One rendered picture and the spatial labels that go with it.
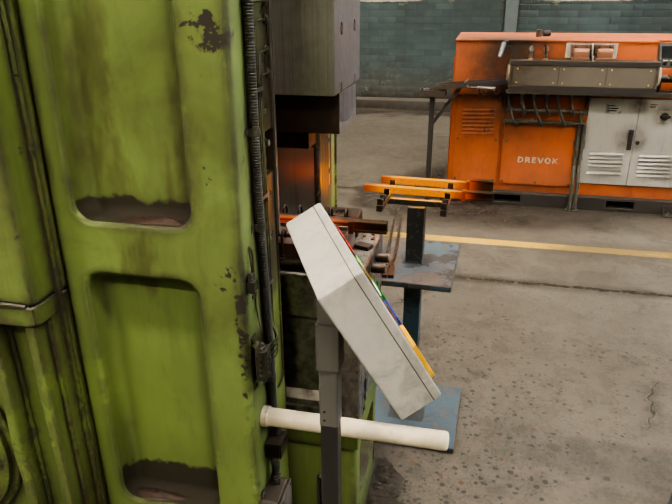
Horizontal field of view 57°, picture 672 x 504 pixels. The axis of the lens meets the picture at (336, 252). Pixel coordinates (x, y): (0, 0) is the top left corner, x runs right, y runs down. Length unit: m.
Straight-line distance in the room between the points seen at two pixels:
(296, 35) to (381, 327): 0.73
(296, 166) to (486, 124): 3.28
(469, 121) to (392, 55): 4.23
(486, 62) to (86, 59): 3.92
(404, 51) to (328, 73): 7.71
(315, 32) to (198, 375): 0.84
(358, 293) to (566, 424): 1.87
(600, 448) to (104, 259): 1.92
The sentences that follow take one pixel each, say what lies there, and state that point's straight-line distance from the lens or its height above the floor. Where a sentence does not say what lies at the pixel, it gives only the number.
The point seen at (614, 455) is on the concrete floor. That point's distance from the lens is 2.62.
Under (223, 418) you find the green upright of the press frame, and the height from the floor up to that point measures 0.65.
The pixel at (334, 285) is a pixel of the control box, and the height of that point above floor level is 1.18.
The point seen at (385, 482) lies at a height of 0.00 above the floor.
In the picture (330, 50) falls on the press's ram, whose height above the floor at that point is 1.46.
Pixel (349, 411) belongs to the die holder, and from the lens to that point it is 1.78.
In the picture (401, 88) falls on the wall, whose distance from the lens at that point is 9.19.
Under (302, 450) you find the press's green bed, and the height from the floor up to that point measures 0.34.
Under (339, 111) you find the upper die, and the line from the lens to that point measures 1.49.
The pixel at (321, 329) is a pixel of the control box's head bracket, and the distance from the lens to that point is 1.13.
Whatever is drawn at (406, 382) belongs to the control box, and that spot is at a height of 1.00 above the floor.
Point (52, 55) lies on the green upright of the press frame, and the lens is 1.41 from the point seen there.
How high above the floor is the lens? 1.58
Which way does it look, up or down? 23 degrees down
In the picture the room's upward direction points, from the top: straight up
